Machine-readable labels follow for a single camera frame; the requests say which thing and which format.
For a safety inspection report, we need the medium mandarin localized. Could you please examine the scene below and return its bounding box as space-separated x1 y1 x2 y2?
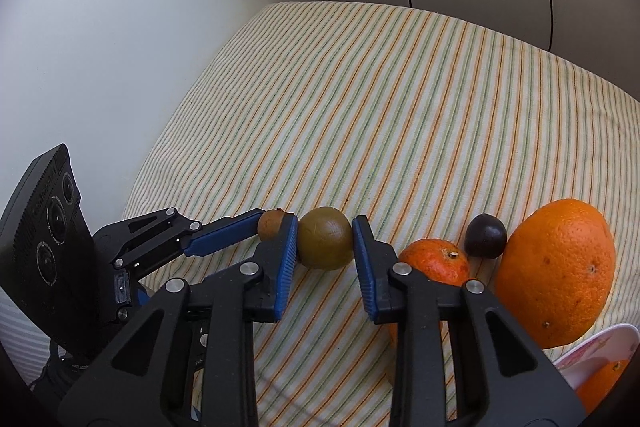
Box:
398 237 470 287

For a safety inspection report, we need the dark plum near orange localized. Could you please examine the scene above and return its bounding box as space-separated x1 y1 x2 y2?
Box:
463 213 508 259

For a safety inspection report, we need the large orange on cloth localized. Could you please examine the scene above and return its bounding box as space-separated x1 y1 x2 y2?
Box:
495 198 616 349

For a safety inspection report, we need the small brown kiwi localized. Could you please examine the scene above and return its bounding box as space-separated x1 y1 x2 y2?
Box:
257 208 292 242

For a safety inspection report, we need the large green-brown kiwi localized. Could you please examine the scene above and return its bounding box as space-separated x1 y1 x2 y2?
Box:
297 207 354 271

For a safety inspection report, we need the small orange kumquat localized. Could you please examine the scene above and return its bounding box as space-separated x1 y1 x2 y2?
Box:
387 323 398 347

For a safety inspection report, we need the striped tablecloth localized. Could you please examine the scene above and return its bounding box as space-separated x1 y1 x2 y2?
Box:
125 2 639 329

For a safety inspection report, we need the floral white plate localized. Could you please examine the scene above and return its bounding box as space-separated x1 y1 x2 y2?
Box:
554 323 640 390

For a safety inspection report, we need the large orange on plate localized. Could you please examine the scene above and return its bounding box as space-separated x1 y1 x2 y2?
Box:
576 360 629 414

